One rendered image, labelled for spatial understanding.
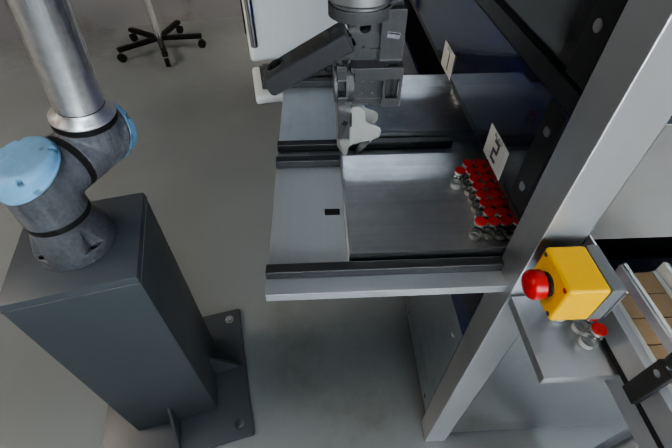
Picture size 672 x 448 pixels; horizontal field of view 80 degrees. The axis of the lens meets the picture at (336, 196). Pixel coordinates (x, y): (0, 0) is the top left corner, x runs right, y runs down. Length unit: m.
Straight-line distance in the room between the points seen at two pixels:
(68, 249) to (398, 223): 0.63
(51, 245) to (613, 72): 0.92
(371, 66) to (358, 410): 1.23
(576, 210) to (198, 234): 1.67
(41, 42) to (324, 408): 1.27
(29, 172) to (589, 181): 0.83
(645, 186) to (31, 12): 0.87
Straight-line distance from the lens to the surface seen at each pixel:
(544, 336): 0.71
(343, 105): 0.50
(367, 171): 0.87
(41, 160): 0.84
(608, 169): 0.57
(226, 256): 1.87
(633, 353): 0.70
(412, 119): 1.04
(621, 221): 0.66
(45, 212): 0.87
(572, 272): 0.60
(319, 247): 0.73
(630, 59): 0.50
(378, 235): 0.75
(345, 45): 0.48
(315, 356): 1.59
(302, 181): 0.85
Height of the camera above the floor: 1.46
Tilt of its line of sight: 45 degrees down
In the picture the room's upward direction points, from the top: straight up
